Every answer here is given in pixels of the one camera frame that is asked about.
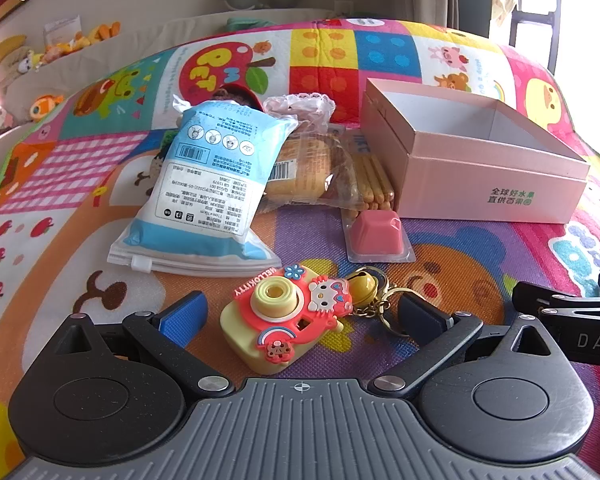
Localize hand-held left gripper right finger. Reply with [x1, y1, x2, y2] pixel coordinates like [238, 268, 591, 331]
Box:
[371, 292, 556, 395]

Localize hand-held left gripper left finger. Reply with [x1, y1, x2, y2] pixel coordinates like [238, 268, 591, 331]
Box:
[55, 291, 236, 395]

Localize yellow and red toy camera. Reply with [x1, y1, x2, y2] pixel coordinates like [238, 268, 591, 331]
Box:
[220, 263, 353, 375]

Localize pink cardboard box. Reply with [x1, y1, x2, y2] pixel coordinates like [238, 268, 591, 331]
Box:
[361, 78, 592, 224]

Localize blue and white packet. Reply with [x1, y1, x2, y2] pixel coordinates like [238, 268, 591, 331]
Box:
[106, 100, 299, 275]

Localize doll with red hat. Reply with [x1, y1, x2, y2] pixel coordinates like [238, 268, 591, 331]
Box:
[212, 85, 261, 111]

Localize pink jelly cup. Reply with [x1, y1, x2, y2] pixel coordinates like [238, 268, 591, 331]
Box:
[341, 210, 417, 264]

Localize biscuit sticks packet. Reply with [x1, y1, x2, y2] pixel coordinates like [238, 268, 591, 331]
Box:
[340, 132, 396, 219]

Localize clear bread package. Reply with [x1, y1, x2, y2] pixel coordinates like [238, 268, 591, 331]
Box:
[257, 132, 361, 211]

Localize colourful cartoon play mat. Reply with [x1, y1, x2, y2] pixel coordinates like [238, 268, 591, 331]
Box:
[0, 17, 600, 480]

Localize pink lace packet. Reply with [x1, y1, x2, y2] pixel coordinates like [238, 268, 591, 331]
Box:
[263, 92, 337, 136]

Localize orange clownfish plush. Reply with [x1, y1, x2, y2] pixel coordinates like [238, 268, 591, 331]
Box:
[28, 94, 65, 121]

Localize orange plush toys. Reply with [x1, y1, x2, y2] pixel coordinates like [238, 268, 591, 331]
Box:
[42, 21, 122, 63]

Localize green cloth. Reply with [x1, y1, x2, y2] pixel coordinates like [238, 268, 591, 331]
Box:
[225, 16, 277, 31]

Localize white card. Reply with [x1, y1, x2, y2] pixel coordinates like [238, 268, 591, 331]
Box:
[43, 16, 83, 45]

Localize yellow banana plush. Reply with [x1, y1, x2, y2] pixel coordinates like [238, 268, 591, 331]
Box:
[0, 35, 28, 78]

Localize yellow bell keychain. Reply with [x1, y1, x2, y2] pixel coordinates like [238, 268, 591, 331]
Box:
[347, 267, 417, 337]

